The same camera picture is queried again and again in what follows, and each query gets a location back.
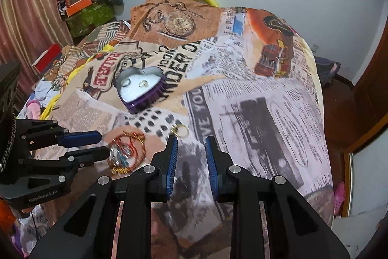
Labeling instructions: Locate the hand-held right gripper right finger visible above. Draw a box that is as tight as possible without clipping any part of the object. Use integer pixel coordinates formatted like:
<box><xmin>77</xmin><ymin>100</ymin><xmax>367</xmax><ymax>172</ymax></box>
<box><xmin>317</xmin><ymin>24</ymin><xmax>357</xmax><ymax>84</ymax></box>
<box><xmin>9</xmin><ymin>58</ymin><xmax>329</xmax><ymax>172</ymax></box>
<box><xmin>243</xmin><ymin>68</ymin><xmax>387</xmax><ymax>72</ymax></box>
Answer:
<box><xmin>205</xmin><ymin>135</ymin><xmax>352</xmax><ymax>259</ymax></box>

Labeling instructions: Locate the green storage box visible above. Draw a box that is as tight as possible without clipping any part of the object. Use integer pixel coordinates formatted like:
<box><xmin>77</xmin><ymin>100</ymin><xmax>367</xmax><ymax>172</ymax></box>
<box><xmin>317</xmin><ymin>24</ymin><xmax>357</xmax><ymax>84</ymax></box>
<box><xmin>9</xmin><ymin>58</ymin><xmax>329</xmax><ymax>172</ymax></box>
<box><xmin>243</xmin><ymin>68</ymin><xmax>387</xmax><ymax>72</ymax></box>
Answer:
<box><xmin>65</xmin><ymin>2</ymin><xmax>117</xmax><ymax>38</ymax></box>

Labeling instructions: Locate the dark bag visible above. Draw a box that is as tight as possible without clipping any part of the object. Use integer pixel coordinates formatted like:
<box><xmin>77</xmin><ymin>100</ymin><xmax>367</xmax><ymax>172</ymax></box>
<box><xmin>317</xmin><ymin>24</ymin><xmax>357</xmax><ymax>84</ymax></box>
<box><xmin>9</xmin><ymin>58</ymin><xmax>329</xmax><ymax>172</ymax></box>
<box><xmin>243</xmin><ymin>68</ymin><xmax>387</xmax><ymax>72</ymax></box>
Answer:
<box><xmin>314</xmin><ymin>56</ymin><xmax>342</xmax><ymax>87</ymax></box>

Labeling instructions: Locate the yellow cloth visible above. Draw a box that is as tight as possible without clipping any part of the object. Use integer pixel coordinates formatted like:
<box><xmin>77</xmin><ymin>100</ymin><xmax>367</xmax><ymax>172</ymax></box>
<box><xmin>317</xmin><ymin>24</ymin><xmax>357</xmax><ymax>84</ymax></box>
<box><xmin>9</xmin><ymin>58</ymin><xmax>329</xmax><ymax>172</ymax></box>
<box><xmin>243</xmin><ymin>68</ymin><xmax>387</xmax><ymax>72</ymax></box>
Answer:
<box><xmin>39</xmin><ymin>45</ymin><xmax>114</xmax><ymax>122</ymax></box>

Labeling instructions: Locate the silver chain bracelet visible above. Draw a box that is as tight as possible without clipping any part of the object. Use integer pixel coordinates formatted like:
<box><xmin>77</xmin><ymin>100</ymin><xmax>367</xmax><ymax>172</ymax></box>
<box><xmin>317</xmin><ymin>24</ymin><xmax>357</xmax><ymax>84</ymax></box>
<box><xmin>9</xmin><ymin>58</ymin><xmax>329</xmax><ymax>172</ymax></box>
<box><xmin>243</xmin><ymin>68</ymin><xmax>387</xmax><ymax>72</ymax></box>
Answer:
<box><xmin>0</xmin><ymin>113</ymin><xmax>17</xmax><ymax>172</ymax></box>

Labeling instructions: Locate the striped curtain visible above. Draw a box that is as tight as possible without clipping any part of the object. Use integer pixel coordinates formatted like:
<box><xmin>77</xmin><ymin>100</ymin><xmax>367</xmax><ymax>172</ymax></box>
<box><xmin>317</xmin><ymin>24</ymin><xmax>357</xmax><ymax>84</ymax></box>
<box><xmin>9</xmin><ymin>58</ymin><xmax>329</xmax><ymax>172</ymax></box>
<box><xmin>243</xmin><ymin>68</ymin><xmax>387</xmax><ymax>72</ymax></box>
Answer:
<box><xmin>0</xmin><ymin>0</ymin><xmax>75</xmax><ymax>78</ymax></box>

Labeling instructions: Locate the printed blanket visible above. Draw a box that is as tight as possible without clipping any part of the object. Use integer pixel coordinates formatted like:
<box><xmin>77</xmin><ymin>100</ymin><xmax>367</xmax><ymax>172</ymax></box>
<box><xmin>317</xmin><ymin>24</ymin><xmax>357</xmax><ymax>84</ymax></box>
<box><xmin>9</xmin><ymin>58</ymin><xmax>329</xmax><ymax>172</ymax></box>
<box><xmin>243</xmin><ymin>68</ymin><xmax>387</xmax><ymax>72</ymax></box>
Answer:
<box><xmin>18</xmin><ymin>0</ymin><xmax>336</xmax><ymax>259</ymax></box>

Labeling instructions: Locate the pink slipper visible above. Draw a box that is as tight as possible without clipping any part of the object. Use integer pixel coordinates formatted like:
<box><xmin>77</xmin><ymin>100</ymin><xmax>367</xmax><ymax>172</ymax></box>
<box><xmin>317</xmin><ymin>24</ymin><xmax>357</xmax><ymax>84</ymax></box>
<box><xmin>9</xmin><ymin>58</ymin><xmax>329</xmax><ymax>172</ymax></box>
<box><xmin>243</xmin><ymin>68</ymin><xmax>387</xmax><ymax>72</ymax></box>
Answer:
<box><xmin>333</xmin><ymin>181</ymin><xmax>346</xmax><ymax>217</ymax></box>

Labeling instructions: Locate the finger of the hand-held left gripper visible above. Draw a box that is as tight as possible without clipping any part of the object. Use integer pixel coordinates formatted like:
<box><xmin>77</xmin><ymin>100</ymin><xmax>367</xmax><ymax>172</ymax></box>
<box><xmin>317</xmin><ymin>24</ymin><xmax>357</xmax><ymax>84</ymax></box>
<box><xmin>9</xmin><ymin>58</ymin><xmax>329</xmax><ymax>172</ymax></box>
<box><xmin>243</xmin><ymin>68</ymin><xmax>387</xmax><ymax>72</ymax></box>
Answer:
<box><xmin>17</xmin><ymin>146</ymin><xmax>111</xmax><ymax>196</ymax></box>
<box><xmin>16</xmin><ymin>119</ymin><xmax>102</xmax><ymax>157</ymax></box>

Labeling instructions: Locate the gold hoop ring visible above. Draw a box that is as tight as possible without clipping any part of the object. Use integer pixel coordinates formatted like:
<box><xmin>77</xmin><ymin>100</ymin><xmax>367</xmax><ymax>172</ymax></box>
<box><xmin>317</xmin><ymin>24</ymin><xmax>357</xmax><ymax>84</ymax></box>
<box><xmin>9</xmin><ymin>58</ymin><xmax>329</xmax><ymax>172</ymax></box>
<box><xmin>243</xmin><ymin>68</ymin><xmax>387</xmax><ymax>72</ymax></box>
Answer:
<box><xmin>170</xmin><ymin>123</ymin><xmax>190</xmax><ymax>138</ymax></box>

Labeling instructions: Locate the red and gold bangle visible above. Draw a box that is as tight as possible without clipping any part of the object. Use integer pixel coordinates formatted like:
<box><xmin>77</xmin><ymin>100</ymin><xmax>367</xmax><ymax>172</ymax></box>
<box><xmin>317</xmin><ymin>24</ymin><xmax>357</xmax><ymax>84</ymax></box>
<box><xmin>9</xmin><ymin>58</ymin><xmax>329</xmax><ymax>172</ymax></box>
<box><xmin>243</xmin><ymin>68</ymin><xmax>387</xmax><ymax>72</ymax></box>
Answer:
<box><xmin>110</xmin><ymin>132</ymin><xmax>147</xmax><ymax>172</ymax></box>

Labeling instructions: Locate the orange box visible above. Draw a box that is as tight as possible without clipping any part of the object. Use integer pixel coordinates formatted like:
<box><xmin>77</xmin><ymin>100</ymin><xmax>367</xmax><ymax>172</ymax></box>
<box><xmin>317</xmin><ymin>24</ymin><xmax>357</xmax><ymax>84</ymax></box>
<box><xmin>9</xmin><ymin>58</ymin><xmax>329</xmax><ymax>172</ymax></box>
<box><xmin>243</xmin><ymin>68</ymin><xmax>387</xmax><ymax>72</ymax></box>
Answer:
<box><xmin>65</xmin><ymin>0</ymin><xmax>93</xmax><ymax>17</ymax></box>

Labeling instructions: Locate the purple heart-shaped jewelry box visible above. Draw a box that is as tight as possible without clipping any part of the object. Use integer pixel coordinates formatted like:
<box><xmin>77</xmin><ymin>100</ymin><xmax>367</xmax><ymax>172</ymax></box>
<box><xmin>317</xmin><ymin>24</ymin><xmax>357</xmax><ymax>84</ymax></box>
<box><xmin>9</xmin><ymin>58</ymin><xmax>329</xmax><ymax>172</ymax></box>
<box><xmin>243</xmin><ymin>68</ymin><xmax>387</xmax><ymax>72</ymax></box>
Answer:
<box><xmin>116</xmin><ymin>65</ymin><xmax>166</xmax><ymax>115</ymax></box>

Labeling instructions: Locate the gold beaded chain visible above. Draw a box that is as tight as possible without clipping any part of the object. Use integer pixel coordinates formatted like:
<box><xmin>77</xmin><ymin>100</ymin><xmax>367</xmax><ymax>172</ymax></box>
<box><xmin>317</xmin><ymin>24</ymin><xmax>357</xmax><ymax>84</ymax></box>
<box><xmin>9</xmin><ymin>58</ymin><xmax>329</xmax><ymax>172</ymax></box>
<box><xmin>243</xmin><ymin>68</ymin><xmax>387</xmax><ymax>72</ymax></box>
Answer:
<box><xmin>110</xmin><ymin>167</ymin><xmax>134</xmax><ymax>177</ymax></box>

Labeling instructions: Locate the red box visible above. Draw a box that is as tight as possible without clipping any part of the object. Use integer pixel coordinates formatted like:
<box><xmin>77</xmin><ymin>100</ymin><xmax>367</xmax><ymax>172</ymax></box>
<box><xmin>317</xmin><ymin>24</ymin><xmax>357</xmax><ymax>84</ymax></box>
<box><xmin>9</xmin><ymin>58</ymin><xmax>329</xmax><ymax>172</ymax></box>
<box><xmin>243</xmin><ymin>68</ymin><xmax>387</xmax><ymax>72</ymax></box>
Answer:
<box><xmin>32</xmin><ymin>43</ymin><xmax>61</xmax><ymax>73</ymax></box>

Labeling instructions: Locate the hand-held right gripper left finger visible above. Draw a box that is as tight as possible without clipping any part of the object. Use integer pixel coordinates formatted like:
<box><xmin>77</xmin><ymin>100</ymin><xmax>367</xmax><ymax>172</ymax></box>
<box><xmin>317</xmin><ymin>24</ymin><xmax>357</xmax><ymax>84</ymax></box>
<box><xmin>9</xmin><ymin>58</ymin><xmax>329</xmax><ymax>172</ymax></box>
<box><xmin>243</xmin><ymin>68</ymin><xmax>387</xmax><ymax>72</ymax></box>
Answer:
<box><xmin>29</xmin><ymin>135</ymin><xmax>179</xmax><ymax>259</ymax></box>

